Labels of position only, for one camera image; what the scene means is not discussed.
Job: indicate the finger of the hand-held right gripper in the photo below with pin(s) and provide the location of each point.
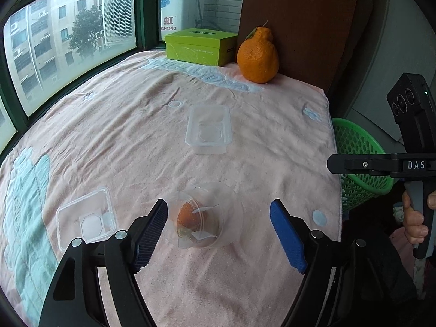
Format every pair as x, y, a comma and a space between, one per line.
357, 165

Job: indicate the clear round container with orange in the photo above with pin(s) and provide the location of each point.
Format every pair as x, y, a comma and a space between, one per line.
235, 211

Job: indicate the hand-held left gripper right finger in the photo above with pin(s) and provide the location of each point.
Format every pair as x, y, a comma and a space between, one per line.
288, 235

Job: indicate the green cardboard box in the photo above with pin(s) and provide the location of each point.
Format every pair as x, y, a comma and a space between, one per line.
197, 49

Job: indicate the white printed panel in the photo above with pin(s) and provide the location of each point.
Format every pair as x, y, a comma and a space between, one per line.
180, 3

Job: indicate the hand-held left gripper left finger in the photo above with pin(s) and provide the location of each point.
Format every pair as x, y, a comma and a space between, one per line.
150, 235

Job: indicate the clear cup with orange peel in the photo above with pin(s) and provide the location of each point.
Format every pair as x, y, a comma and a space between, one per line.
197, 218

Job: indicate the large bumpy orange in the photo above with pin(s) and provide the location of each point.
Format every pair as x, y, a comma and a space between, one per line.
257, 58

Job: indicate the brown wooden board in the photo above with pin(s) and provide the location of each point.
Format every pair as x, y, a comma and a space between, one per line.
299, 24

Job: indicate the clear plastic tray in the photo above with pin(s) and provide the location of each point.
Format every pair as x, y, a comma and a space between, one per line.
208, 129
85, 221

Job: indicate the pink printed towel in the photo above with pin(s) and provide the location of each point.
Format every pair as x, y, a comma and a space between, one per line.
136, 150

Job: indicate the person's right hand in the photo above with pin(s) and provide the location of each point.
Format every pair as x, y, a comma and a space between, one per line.
414, 226

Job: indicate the green plastic basket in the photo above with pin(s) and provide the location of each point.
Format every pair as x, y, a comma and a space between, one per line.
354, 143

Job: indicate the person's dark clothing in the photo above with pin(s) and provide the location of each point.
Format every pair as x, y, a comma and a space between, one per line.
381, 279

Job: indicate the green window frame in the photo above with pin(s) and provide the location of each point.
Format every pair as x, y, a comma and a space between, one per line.
146, 10

